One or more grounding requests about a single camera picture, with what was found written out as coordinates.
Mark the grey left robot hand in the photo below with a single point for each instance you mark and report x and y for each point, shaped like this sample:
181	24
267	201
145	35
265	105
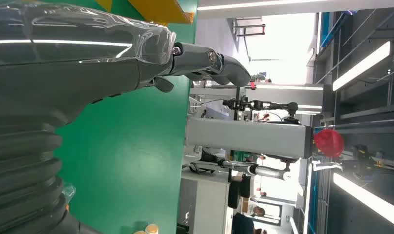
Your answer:
71	64

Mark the white shampoo bottle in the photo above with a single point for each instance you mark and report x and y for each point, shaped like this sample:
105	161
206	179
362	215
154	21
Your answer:
140	232
151	229

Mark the yellow taped cardboard box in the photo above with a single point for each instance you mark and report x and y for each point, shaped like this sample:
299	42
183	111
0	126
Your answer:
158	9

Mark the white cabinet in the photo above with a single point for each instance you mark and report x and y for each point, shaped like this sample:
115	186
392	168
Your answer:
210	203

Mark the black bag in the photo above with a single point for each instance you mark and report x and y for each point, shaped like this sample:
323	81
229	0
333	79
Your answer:
239	190

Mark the person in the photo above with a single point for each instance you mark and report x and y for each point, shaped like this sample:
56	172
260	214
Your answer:
245	223

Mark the red emergency stop button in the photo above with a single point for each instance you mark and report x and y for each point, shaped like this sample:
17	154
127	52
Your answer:
328	142

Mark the ceiling light strip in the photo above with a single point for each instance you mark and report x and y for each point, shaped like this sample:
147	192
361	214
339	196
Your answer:
368	202
361	66

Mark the black yellow overhead hoist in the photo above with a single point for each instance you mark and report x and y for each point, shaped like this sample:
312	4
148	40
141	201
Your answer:
365	160

